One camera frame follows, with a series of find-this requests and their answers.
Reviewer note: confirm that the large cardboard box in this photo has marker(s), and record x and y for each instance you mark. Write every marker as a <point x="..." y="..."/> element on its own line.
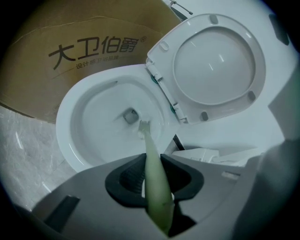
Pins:
<point x="70" y="35"/>

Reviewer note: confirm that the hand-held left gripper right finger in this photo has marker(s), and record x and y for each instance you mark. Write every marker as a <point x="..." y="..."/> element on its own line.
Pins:
<point x="211" y="187"/>

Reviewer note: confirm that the green toilet brush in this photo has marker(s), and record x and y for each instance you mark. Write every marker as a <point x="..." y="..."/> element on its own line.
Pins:
<point x="155" y="178"/>

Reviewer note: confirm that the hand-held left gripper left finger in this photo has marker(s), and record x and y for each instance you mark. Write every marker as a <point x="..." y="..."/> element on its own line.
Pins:
<point x="93" y="206"/>

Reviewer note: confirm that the white smart toilet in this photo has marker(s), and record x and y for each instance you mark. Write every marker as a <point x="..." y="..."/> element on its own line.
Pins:
<point x="204" y="155"/>

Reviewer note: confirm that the white toilet with oval lid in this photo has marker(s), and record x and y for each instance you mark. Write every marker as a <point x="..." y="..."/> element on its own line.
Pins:
<point x="98" y="112"/>

